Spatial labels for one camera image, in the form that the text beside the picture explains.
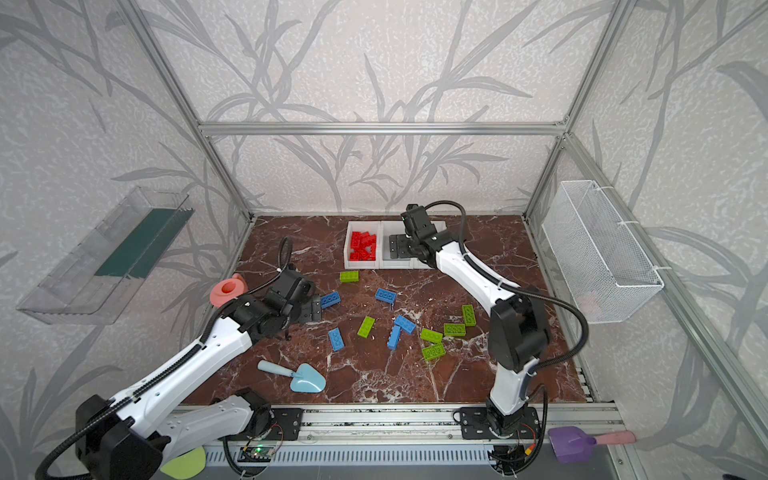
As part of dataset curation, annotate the blue lego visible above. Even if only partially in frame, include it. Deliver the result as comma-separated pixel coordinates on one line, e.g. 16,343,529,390
387,326,402,350
395,315,416,335
328,328,345,352
320,292,341,309

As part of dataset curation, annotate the blue lego single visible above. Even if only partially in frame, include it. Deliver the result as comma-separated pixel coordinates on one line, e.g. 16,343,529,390
375,288,397,305

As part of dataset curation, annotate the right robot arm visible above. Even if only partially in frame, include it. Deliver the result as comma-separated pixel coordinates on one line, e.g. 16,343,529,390
395,200,589,438

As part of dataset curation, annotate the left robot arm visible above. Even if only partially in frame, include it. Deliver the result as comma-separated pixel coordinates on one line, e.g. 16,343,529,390
34,237,319,479

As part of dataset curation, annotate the white right bin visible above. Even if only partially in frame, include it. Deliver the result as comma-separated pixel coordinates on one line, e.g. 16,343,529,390
413,221,453,268

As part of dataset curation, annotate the white bin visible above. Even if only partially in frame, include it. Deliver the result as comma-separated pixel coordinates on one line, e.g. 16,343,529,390
413,221,453,268
377,220,415,270
343,221,383,270

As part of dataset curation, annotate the white middle bin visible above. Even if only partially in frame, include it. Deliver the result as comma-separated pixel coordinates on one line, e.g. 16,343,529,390
377,220,415,270

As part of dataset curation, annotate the white left bin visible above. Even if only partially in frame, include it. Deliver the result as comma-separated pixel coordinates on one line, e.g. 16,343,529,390
343,221,383,270

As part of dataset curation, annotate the green lego top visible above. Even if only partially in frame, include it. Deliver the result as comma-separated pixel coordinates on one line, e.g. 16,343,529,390
339,271,360,283

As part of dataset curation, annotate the pink watering can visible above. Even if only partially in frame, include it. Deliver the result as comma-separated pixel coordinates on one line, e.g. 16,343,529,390
209,273,248,308

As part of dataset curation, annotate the green lego centre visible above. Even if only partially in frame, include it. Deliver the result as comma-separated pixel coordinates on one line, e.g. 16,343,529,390
357,316,375,338

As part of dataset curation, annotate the light blue toy shovel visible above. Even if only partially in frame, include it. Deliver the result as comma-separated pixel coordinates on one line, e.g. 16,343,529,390
257,360,327,394

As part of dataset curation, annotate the green lego upright right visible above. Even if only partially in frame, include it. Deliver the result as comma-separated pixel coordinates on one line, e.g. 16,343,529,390
462,305,477,327

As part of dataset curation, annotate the green lego right flat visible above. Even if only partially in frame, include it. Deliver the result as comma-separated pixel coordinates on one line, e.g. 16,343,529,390
443,323,467,337

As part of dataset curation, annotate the green lego lower middle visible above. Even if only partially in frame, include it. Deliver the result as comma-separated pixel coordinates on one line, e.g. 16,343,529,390
420,329,443,344

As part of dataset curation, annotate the blue lego upright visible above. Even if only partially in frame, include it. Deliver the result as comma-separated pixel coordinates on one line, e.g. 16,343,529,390
387,326,402,350

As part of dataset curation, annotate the green lego bottom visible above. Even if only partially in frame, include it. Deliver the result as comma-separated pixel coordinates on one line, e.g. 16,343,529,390
421,343,446,362

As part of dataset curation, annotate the electronics board left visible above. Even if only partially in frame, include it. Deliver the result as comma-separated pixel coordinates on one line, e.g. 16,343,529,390
236,443,282,466

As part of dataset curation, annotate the green spatula wooden handle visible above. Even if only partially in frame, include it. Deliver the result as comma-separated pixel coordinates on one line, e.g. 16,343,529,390
160,447,207,480

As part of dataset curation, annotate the white wire basket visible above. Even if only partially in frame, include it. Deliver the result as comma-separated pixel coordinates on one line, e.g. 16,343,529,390
542,180,664,324

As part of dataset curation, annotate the clear plastic wall tray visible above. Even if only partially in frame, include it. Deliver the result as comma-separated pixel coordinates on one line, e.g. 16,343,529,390
17,187,194,325

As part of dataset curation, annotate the purple scoop pink handle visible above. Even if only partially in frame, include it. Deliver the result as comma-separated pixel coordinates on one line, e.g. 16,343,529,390
548,426,636,464

